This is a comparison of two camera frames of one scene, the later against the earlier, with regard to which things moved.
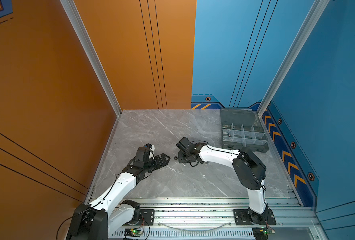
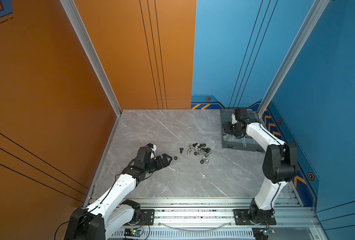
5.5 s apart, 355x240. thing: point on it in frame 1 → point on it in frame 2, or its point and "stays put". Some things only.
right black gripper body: (183, 158) → (232, 128)
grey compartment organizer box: (242, 128) stays put
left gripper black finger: (161, 161) stays put
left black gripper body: (150, 166) stays put
